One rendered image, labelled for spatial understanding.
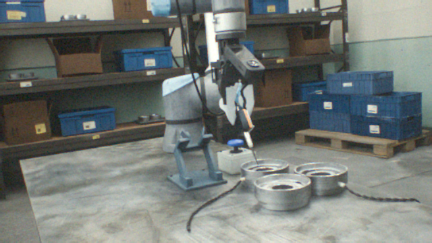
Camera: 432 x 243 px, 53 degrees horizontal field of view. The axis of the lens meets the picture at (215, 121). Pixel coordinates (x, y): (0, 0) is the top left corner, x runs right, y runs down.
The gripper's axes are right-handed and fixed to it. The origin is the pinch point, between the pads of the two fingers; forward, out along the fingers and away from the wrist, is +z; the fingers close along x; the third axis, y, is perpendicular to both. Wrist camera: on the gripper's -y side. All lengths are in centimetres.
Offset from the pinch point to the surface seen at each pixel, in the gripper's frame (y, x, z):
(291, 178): -20.2, 0.1, 9.9
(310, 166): -15.9, -7.7, 9.7
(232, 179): -2.9, 4.7, 13.1
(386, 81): 248, -296, 24
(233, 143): 2.4, 1.2, 6.1
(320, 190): -24.3, -3.7, 12.1
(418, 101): 218, -308, 45
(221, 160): 5.4, 3.6, 10.4
